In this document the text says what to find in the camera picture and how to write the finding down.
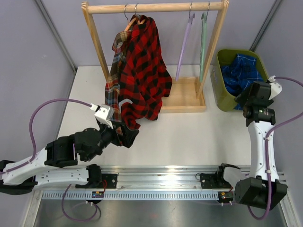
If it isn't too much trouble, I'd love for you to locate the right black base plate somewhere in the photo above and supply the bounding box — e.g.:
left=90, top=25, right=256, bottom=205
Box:
left=199, top=173, right=232, bottom=189

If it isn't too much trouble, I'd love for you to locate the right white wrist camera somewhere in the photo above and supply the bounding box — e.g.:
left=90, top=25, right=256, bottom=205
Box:
left=266, top=75, right=282, bottom=100

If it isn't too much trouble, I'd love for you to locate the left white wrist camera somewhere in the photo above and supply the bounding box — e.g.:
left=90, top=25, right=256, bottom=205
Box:
left=90, top=103, right=114, bottom=129

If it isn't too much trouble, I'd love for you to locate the blue plaid shirt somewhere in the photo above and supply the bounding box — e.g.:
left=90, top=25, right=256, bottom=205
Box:
left=221, top=53, right=264, bottom=97

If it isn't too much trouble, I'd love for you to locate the wooden clothes rack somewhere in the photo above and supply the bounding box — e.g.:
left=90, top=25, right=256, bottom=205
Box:
left=81, top=0, right=229, bottom=114

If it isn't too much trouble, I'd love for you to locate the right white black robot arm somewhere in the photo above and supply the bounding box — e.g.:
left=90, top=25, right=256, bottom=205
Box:
left=215, top=81, right=287, bottom=211

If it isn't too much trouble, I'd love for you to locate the brown plaid shirt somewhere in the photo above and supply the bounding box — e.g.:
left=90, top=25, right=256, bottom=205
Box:
left=105, top=30, right=132, bottom=146

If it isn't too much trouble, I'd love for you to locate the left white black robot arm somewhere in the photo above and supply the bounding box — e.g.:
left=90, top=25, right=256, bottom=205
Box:
left=0, top=124, right=139, bottom=195

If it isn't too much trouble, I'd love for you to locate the mint green hanger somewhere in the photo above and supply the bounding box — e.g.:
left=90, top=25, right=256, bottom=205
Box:
left=199, top=2, right=210, bottom=83

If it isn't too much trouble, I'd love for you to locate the lilac hanger of blue shirt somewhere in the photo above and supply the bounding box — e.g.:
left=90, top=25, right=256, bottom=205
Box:
left=175, top=2, right=195, bottom=81

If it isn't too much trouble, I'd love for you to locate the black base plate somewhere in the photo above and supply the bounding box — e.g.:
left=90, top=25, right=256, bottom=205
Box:
left=75, top=174, right=118, bottom=189
left=199, top=173, right=232, bottom=189

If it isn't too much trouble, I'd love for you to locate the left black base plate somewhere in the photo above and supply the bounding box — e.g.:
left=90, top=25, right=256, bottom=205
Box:
left=75, top=174, right=118, bottom=189

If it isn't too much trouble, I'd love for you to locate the wooden hanger of brown shirt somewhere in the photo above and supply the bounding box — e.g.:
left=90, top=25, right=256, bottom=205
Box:
left=124, top=3, right=137, bottom=31

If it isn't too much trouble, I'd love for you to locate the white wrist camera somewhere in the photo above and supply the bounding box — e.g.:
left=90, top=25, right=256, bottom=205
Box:
left=266, top=75, right=282, bottom=100
left=90, top=103, right=114, bottom=129

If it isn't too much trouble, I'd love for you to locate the wooden hanger of red shirt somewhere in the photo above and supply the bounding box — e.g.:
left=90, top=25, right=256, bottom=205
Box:
left=134, top=3, right=146, bottom=25

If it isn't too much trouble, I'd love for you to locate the red black plaid shirt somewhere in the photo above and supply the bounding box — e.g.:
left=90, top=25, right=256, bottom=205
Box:
left=118, top=16, right=172, bottom=129

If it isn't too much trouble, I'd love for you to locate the green plastic basket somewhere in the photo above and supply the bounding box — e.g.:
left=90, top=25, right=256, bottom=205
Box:
left=211, top=49, right=268, bottom=112

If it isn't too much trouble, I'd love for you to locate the aluminium mounting rail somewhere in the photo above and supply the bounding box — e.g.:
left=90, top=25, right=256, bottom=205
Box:
left=32, top=165, right=290, bottom=201

